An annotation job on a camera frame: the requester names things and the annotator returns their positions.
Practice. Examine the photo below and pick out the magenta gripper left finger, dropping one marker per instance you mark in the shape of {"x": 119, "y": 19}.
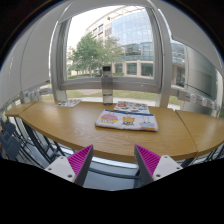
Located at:
{"x": 73, "y": 168}

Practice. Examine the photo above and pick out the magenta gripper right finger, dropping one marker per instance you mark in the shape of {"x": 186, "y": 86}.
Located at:
{"x": 152, "y": 166}

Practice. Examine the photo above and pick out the white cartoon print towel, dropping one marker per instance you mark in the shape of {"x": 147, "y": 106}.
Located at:
{"x": 127, "y": 121}

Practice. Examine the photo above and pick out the colourful sticker sheet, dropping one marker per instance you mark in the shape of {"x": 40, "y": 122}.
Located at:
{"x": 133, "y": 107}

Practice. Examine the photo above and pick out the small printed card sheet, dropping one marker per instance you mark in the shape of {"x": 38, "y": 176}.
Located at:
{"x": 68, "y": 103}

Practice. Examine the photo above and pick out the wooden table right section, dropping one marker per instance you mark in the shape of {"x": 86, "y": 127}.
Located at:
{"x": 206, "y": 131}

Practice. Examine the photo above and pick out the dark grey chair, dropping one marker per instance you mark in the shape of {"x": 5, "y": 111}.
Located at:
{"x": 10, "y": 143}

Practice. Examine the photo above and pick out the clear water bottle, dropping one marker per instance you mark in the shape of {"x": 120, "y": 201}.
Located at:
{"x": 107, "y": 85}

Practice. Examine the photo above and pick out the grey window frame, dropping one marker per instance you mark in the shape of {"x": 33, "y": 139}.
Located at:
{"x": 141, "y": 66}

